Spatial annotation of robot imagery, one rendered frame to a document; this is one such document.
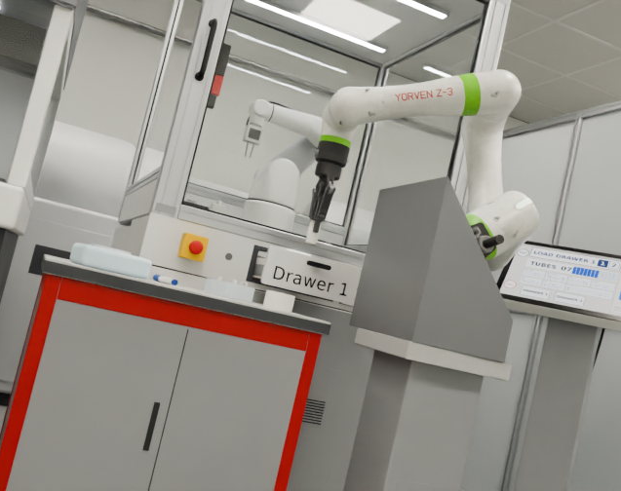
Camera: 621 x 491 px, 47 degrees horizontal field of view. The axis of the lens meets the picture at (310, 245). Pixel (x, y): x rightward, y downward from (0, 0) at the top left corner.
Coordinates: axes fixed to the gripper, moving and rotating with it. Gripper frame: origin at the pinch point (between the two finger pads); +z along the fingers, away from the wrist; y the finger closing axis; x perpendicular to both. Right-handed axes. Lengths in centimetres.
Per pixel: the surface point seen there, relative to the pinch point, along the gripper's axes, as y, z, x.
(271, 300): 33.0, 21.5, -18.0
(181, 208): -16.3, 2.0, -35.5
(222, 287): 9.3, 21.4, -24.2
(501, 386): -116, 37, 160
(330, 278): -0.9, 11.3, 8.9
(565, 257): -11, -17, 97
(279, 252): -0.8, 8.1, -8.3
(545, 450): -2, 49, 98
